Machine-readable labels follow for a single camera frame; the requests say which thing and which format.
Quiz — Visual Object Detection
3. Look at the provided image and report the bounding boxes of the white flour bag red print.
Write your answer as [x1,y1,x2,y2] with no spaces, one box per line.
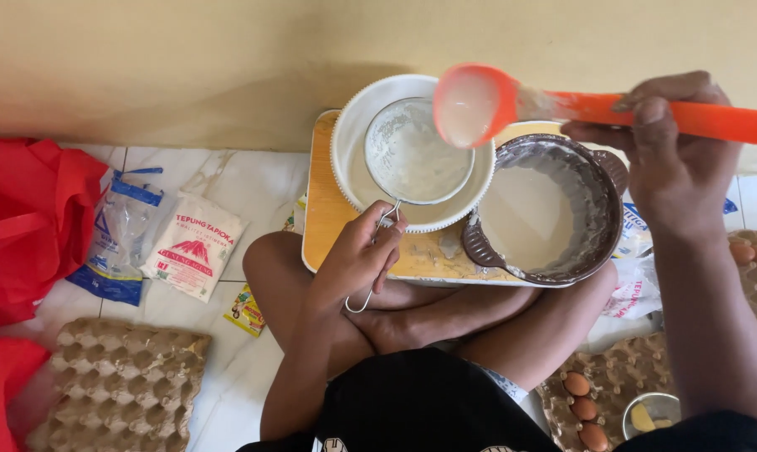
[578,254,665,354]

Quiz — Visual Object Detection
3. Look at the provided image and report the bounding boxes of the person's right hand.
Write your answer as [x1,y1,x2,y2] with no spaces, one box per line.
[560,70,744,237]

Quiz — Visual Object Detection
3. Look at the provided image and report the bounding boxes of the person's right leg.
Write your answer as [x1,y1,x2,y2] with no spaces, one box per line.
[346,259,619,394]

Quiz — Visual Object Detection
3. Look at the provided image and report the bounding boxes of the yellow sachet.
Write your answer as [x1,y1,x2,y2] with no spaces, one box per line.
[223,283,268,339]
[282,193,308,234]

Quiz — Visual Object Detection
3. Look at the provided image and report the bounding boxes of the yellow butter piece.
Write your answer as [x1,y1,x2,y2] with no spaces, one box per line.
[630,402,657,433]

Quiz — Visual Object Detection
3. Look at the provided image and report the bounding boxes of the large red fabric bag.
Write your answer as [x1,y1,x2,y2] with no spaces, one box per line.
[0,138,113,331]

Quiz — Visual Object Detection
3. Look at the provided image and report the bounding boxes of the person's white shorts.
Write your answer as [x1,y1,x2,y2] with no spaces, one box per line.
[477,366,530,404]

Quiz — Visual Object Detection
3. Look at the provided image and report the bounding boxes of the small metal bowl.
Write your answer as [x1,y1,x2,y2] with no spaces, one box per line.
[621,392,682,441]

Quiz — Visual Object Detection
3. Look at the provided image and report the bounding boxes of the pale batter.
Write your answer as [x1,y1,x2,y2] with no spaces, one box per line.
[478,164,577,275]

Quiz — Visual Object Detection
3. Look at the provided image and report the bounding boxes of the white round bowl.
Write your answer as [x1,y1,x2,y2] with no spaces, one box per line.
[329,74,498,235]

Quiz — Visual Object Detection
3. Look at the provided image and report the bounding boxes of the brown plastic mixing bowl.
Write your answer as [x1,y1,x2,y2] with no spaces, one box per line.
[460,133,631,288]

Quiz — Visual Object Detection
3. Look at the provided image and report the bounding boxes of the metal mesh strainer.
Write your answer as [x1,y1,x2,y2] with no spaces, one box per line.
[344,97,477,314]

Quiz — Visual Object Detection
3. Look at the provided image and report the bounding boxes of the white flour bag blue print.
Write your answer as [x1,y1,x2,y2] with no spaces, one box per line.
[610,187,741,260]

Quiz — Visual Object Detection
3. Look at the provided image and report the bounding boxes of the person's black shirt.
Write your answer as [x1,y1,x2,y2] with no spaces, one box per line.
[236,347,757,452]

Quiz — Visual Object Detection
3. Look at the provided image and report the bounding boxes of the person's left hand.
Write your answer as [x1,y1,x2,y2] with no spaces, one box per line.
[311,200,410,314]

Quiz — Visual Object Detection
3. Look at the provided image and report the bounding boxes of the white flour packet red mountain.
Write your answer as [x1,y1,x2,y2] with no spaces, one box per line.
[140,191,249,304]

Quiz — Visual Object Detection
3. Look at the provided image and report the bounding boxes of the empty clear blue flour bag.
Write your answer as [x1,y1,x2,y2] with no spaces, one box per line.
[65,166,165,308]

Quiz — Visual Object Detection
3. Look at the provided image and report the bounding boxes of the small red fabric bag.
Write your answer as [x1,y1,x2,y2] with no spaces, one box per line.
[0,335,52,452]

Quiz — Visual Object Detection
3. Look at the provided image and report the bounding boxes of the wooden tray table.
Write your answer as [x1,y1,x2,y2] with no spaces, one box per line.
[301,109,581,289]

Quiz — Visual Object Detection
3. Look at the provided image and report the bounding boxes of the orange plastic ladle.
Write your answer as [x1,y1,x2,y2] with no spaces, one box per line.
[433,63,757,150]

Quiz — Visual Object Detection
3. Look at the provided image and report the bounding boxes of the empty cardboard egg tray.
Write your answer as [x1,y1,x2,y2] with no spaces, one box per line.
[26,316,213,452]

